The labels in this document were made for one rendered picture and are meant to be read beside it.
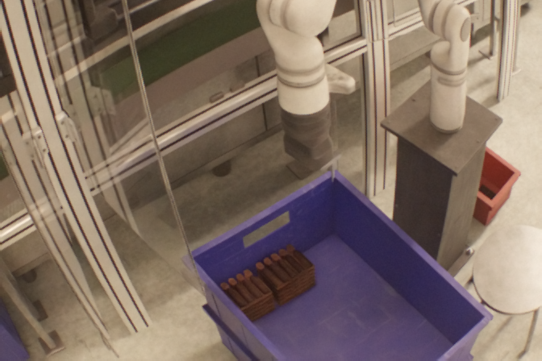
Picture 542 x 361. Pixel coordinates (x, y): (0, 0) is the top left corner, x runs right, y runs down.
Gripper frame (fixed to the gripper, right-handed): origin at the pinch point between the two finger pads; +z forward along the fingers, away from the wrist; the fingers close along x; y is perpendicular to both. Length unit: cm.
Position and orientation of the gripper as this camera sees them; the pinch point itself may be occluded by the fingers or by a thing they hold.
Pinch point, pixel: (322, 173)
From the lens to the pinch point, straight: 118.0
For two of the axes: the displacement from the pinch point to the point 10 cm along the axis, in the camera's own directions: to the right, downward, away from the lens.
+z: 1.1, 7.1, 6.9
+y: -7.3, 5.3, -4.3
